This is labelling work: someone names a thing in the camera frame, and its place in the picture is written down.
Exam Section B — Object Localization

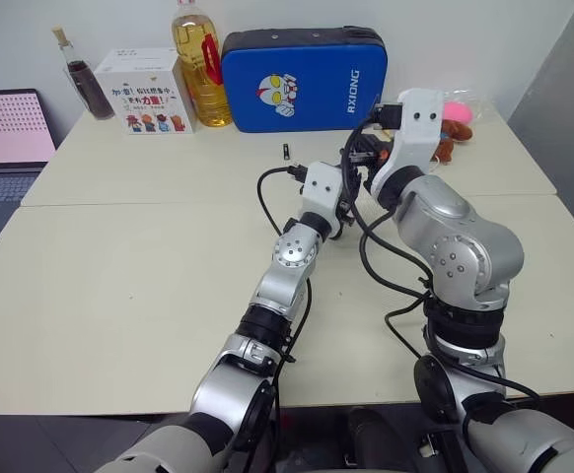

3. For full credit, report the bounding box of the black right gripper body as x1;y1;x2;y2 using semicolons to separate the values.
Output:
346;131;395;169

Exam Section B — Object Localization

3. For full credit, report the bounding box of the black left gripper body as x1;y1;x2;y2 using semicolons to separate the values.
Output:
336;192;361;231

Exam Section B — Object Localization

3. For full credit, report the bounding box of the blue zipped tool case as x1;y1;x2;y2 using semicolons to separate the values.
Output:
219;26;388;134

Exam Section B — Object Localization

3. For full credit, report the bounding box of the brown plush toy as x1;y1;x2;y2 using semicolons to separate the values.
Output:
431;119;474;165

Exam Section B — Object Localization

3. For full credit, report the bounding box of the pink plush toy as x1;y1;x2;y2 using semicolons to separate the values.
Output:
442;100;476;125

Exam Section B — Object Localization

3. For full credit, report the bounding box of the clear plastic bag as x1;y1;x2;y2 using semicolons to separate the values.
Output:
437;87;496;130

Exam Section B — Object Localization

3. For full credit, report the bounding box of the yellow cooking oil bottle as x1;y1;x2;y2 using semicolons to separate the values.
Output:
170;0;235;129

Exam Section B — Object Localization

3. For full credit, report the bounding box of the white printed carton box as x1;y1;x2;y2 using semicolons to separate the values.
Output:
94;46;202;136

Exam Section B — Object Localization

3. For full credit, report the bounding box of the dark sauce glass bottle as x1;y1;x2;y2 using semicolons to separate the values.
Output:
51;26;116;121

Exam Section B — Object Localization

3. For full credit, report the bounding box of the open laptop with pink screen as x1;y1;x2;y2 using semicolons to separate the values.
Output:
0;88;59;238

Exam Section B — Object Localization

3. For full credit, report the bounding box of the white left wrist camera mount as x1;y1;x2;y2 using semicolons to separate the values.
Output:
298;161;356;238

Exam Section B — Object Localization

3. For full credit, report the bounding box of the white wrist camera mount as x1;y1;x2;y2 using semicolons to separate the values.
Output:
369;88;447;194
298;161;356;238

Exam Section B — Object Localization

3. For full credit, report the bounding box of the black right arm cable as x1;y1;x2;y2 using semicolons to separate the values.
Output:
340;115;540;401

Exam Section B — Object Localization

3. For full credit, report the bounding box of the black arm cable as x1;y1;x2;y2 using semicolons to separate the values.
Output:
255;166;314;391
340;115;540;401

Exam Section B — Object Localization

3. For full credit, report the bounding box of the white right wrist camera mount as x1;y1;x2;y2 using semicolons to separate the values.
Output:
369;88;447;194

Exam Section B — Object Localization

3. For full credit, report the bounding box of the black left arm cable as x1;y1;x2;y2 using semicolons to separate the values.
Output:
255;166;314;391

